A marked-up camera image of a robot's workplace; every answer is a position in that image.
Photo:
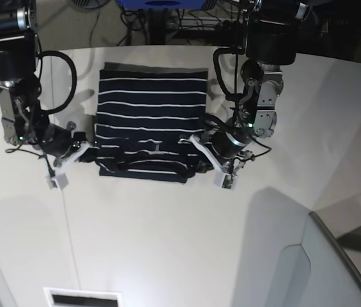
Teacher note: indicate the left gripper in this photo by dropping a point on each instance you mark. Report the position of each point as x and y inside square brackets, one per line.
[225, 151]

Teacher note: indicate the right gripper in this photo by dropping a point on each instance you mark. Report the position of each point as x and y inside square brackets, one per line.
[60, 145]

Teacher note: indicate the navy white striped t-shirt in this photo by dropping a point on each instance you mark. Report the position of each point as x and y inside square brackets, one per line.
[141, 114]

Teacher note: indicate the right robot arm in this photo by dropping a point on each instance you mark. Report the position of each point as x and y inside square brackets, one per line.
[24, 121]

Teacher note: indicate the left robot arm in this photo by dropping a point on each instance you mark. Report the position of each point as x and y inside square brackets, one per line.
[267, 35]

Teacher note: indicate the blue plastic bin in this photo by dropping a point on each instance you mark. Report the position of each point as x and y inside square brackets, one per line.
[161, 4]

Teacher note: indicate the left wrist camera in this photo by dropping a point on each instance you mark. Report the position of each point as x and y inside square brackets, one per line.
[225, 180]

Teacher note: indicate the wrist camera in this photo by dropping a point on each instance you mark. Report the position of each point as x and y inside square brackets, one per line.
[225, 180]
[58, 181]

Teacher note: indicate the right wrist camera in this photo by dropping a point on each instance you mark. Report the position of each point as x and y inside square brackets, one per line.
[58, 181]

